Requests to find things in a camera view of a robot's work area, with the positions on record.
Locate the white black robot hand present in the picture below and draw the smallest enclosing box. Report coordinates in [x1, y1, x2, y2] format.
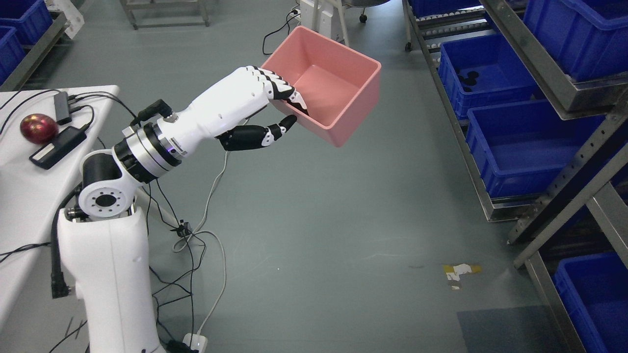
[157, 66, 308, 156]

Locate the empty blue bin middle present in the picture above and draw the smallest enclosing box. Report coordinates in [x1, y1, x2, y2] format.
[465, 100, 604, 198]

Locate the black USB hub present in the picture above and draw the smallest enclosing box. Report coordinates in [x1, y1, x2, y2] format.
[53, 91, 72, 126]

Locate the black power adapter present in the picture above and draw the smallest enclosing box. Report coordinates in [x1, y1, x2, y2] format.
[29, 126, 87, 170]

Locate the blue bin lower right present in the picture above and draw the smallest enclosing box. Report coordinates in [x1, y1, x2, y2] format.
[553, 252, 628, 353]

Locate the blue bin with black parts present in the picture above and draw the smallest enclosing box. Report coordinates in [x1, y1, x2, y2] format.
[438, 34, 538, 120]

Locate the white power strip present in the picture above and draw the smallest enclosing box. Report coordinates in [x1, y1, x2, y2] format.
[182, 333, 209, 353]

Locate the yellow tape scrap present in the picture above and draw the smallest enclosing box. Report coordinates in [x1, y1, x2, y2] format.
[443, 263, 482, 290]

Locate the steel shelf rack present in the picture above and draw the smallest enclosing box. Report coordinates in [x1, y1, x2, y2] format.
[402, 0, 627, 353]

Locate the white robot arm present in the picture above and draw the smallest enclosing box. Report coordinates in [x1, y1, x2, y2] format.
[56, 119, 188, 353]

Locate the pink plastic storage box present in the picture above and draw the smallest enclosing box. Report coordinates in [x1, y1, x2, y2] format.
[262, 26, 382, 147]

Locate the red apple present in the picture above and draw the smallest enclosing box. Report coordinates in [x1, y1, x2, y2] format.
[20, 113, 59, 145]

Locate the blue bin upper right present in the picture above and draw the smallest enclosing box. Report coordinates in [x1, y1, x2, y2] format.
[524, 0, 628, 82]

